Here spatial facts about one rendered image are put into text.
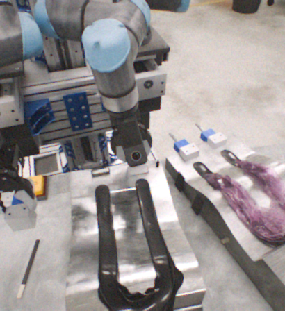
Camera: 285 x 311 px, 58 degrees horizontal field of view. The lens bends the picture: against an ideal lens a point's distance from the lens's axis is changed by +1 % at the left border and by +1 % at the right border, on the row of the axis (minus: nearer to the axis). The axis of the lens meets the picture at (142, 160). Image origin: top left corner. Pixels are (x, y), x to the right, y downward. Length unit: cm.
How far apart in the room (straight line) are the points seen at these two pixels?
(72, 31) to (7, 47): 12
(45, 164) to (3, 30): 129
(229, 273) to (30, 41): 66
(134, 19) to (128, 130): 21
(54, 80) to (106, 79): 57
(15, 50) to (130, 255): 45
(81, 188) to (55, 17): 40
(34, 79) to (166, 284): 81
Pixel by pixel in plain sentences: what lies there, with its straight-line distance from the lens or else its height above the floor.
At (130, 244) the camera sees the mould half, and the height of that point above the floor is 90.
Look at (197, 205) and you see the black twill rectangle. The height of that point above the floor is 83.
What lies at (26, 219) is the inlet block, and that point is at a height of 95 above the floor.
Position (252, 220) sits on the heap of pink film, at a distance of 69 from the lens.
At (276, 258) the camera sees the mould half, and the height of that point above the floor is 91.
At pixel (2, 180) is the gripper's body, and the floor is 107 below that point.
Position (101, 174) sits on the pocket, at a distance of 76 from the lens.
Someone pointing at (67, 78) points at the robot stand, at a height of 95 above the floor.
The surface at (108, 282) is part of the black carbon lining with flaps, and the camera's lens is 58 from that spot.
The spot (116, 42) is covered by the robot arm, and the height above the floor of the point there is 128.
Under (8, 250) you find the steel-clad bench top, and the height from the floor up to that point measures 80.
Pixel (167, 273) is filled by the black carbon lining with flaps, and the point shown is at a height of 90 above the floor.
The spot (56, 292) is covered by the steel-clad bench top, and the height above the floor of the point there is 80.
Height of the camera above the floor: 146
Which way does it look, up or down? 49 degrees down
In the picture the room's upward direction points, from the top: straight up
